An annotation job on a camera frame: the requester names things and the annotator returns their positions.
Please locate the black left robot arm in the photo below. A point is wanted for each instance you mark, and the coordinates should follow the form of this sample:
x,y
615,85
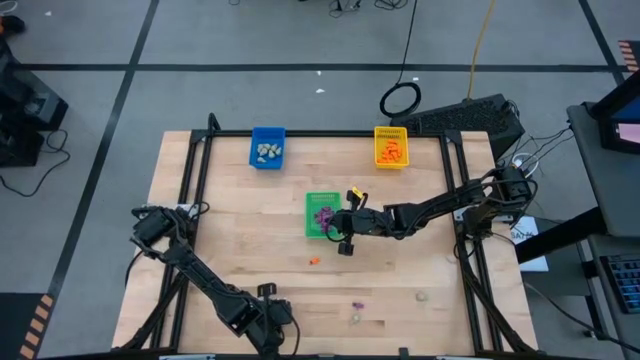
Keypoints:
x,y
200,272

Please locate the white paper sheet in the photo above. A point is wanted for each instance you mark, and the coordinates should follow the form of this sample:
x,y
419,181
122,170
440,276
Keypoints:
x,y
535,264

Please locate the black computer case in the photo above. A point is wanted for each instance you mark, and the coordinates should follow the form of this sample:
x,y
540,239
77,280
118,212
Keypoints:
x,y
460,120

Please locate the black monitor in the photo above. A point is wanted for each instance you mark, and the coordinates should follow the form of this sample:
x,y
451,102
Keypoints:
x,y
620,130

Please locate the grey side desk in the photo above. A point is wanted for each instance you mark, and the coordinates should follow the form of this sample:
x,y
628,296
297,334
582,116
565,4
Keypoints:
x,y
600,190

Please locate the green plastic basket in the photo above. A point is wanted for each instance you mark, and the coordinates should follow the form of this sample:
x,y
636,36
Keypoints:
x,y
311,230

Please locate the backlit black keyboard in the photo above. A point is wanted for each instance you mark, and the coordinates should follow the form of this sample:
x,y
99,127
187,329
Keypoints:
x,y
625,285

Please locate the dark keyboard desk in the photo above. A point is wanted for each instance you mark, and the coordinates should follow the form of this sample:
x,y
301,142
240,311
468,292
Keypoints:
x,y
615,330

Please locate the blue plastic basket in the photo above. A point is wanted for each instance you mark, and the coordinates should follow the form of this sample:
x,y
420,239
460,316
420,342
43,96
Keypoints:
x,y
267,135

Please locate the yellow plastic basket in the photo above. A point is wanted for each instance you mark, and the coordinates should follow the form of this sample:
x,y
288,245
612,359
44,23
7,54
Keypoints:
x,y
402,134

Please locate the black desk beam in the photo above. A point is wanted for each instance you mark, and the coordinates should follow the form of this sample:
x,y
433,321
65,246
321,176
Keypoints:
x,y
560,235

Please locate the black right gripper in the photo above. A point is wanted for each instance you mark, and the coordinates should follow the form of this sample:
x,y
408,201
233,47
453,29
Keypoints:
x,y
367,224

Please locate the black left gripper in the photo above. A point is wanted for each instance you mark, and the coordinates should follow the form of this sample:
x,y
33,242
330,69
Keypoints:
x,y
275,312

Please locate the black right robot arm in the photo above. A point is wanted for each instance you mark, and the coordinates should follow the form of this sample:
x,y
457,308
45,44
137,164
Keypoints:
x,y
440,207

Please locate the black mat orange stripes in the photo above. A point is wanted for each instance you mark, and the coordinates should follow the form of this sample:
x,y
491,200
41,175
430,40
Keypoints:
x,y
10,325
631,55

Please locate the small black object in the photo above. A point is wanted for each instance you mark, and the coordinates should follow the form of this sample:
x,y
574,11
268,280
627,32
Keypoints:
x,y
12,24

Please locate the black equipment cart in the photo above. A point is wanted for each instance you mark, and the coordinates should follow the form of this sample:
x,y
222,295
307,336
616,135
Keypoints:
x,y
25,110

